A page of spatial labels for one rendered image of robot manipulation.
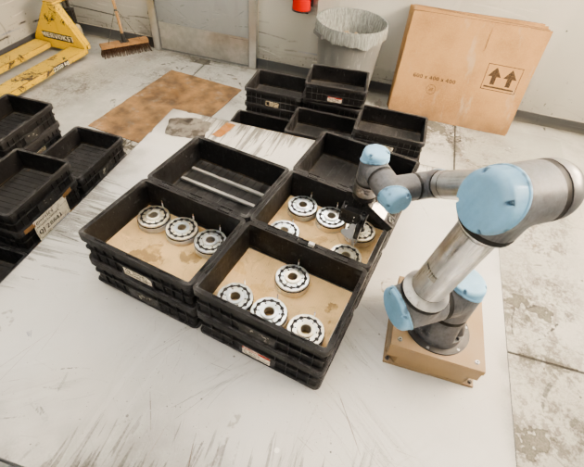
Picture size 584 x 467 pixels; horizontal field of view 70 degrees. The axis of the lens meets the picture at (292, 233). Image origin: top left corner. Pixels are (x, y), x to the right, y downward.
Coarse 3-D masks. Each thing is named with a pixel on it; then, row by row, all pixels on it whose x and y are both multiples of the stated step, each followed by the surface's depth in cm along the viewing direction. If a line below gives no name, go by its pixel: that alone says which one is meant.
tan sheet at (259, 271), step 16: (256, 256) 132; (240, 272) 127; (256, 272) 127; (272, 272) 128; (256, 288) 123; (272, 288) 124; (320, 288) 125; (336, 288) 125; (288, 304) 120; (304, 304) 121; (320, 304) 121; (336, 304) 121; (288, 320) 117; (320, 320) 117; (336, 320) 118
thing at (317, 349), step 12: (264, 228) 127; (288, 240) 124; (324, 252) 122; (216, 264) 116; (348, 264) 119; (204, 276) 113; (360, 288) 113; (216, 300) 108; (240, 312) 106; (348, 312) 108; (264, 324) 104; (276, 324) 104; (336, 324) 105; (288, 336) 102; (300, 336) 102; (336, 336) 103; (312, 348) 101; (324, 348) 100
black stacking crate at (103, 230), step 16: (144, 192) 140; (160, 192) 138; (128, 208) 136; (176, 208) 140; (192, 208) 136; (208, 208) 132; (96, 224) 125; (112, 224) 131; (208, 224) 138; (224, 224) 133; (96, 256) 127; (112, 256) 120; (144, 272) 119; (160, 288) 121; (176, 288) 116; (192, 304) 118
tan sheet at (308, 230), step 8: (288, 200) 151; (280, 208) 148; (280, 216) 145; (288, 216) 146; (296, 224) 143; (304, 224) 143; (312, 224) 143; (304, 232) 141; (312, 232) 141; (320, 232) 141; (376, 232) 143; (312, 240) 138; (320, 240) 139; (328, 240) 139; (336, 240) 139; (344, 240) 139; (376, 240) 140; (328, 248) 136; (360, 248) 137; (368, 248) 138; (368, 256) 135
